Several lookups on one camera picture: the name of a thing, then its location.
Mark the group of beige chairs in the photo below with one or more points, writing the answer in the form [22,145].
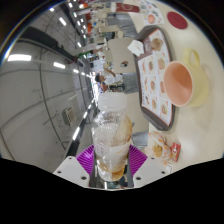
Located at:
[110,29]

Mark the ceiling strip lights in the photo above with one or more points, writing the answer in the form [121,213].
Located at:
[19,57]

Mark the crumpled white napkin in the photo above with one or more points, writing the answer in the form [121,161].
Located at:
[136,47]

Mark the clear plastic bottle white cap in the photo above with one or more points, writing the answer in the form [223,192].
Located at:
[111,140]

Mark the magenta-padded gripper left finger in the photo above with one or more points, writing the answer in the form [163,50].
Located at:
[70,170]

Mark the ceiling air conditioner unit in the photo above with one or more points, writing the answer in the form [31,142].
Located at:
[69,116]

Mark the red sauce packet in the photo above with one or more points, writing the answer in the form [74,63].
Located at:
[175,151]

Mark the flat round red coaster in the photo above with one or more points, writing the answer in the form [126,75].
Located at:
[177,20]

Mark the beige wooden chair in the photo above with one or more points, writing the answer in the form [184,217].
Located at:
[120,50]
[138,113]

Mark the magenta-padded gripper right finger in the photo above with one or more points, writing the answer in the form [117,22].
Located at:
[151,170]

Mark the dark brown food tray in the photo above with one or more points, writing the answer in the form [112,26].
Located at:
[161,126]

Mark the person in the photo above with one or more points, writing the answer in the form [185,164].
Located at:
[106,78]

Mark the colourful printed flyer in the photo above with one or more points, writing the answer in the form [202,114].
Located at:
[151,15]

